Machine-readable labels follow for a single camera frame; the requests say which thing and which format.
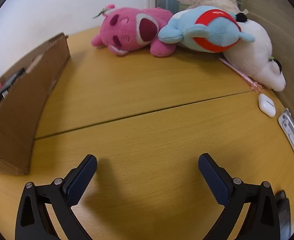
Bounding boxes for pink plush bear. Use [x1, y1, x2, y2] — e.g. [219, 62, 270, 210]
[91, 4, 173, 57]

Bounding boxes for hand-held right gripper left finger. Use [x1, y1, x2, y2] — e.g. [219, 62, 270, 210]
[15, 154, 98, 240]

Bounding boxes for light blue plush toy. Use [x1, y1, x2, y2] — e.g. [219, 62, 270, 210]
[157, 6, 255, 53]

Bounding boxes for brown cardboard box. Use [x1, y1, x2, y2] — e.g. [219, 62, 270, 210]
[0, 32, 71, 176]

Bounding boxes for pink pen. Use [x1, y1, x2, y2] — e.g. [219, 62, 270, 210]
[218, 57, 263, 92]

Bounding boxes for black power adapter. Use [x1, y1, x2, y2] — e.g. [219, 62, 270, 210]
[0, 68, 26, 100]

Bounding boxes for white plush dog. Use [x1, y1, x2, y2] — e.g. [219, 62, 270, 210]
[222, 12, 286, 92]

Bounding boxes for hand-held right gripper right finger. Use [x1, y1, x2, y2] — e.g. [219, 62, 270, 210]
[198, 153, 280, 240]

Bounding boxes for dark grey object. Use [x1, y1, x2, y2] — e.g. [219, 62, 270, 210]
[274, 190, 292, 239]

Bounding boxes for white earbuds case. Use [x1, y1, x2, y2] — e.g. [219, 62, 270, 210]
[258, 94, 276, 117]

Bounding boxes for light grey rectangular device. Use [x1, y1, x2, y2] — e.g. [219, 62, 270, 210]
[277, 108, 294, 160]

